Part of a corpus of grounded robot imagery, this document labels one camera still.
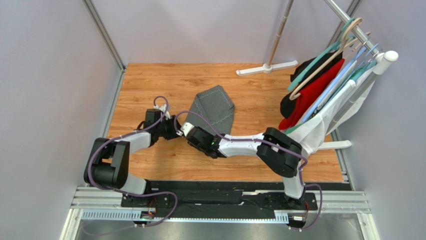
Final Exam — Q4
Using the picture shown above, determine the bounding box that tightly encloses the white garment with green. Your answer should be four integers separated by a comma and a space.
285, 66, 375, 158

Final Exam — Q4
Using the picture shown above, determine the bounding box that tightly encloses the black garment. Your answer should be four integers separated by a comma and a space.
280, 52, 343, 119

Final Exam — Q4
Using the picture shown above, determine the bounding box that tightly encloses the wooden hanger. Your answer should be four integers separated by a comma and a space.
287, 17, 363, 101

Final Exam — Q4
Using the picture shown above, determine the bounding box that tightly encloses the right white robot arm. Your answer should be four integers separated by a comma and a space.
180, 123, 306, 205

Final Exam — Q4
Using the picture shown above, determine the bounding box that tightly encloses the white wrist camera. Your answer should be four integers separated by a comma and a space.
154, 103, 171, 120
178, 122, 195, 137

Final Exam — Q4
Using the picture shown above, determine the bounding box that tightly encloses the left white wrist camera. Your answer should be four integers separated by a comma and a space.
154, 103, 171, 120

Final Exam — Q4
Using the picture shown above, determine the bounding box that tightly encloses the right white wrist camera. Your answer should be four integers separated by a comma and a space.
178, 122, 195, 137

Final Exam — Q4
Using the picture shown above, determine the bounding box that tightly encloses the teal hanger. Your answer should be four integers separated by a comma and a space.
287, 17, 356, 93

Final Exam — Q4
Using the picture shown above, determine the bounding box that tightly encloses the white clothes rack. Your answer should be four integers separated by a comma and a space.
236, 0, 398, 155

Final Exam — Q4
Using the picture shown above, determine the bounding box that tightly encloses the red garment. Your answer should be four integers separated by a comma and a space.
278, 57, 345, 130

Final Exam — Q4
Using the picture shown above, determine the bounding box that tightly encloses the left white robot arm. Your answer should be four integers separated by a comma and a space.
83, 108, 180, 203

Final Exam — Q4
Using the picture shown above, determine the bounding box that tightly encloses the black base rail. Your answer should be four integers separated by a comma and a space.
120, 179, 319, 221

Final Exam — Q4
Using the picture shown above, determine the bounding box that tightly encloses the light blue hanger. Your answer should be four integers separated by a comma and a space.
300, 46, 376, 123

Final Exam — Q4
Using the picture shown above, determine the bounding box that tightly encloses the grey felt napkin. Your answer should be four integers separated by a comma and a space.
185, 85, 235, 135

